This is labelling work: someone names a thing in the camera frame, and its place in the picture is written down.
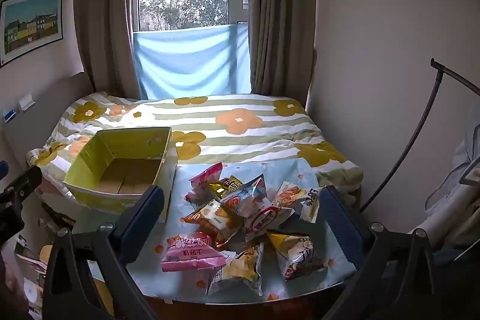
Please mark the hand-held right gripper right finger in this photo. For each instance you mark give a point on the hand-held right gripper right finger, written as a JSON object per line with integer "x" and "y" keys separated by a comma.
{"x": 339, "y": 220}

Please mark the white packet black letters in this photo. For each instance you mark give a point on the white packet black letters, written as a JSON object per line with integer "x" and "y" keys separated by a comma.
{"x": 310, "y": 205}

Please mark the framed townscape picture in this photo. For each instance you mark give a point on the framed townscape picture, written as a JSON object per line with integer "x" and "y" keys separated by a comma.
{"x": 32, "y": 25}

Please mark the blue white red snack packet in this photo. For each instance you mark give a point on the blue white red snack packet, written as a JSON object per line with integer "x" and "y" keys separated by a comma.
{"x": 245, "y": 198}

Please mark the gold and dark snack packet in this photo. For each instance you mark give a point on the gold and dark snack packet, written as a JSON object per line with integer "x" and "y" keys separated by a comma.
{"x": 228, "y": 185}

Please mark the blue and white wall fixture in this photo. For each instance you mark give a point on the blue and white wall fixture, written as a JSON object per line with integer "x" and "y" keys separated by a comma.
{"x": 9, "y": 115}

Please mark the white packet red circle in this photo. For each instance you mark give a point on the white packet red circle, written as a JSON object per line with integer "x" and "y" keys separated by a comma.
{"x": 266, "y": 220}

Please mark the black metal rack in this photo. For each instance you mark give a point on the black metal rack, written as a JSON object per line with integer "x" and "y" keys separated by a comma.
{"x": 412, "y": 140}

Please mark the floral striped blanket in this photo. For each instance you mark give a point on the floral striped blanket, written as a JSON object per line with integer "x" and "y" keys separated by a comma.
{"x": 232, "y": 121}

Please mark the light blue window cloth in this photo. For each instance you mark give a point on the light blue window cloth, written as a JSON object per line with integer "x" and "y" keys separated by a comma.
{"x": 191, "y": 61}

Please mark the pink packet white letters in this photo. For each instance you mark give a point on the pink packet white letters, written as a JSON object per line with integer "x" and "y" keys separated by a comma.
{"x": 191, "y": 252}

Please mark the dark wooden table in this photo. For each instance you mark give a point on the dark wooden table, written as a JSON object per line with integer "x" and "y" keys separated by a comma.
{"x": 232, "y": 309}

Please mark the yellow-green cardboard box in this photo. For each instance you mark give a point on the yellow-green cardboard box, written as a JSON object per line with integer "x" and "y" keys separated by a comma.
{"x": 93, "y": 158}

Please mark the grey headboard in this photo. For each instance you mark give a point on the grey headboard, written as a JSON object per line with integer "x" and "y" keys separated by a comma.
{"x": 41, "y": 110}

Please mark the brown curtain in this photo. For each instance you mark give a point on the brown curtain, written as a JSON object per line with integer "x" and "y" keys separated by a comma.
{"x": 281, "y": 12}
{"x": 107, "y": 16}

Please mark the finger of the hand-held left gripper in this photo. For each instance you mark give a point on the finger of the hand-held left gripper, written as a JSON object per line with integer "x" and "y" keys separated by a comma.
{"x": 3, "y": 169}
{"x": 22, "y": 183}

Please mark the white and orange snack packet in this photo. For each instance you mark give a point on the white and orange snack packet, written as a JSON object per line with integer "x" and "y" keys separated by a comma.
{"x": 290, "y": 194}

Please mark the white wall switch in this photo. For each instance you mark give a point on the white wall switch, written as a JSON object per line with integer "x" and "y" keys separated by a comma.
{"x": 27, "y": 101}

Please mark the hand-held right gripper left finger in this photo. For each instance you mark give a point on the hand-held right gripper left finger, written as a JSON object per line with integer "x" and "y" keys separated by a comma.
{"x": 144, "y": 217}

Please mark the white hanging garment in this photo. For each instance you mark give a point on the white hanging garment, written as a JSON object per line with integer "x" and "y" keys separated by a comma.
{"x": 455, "y": 200}

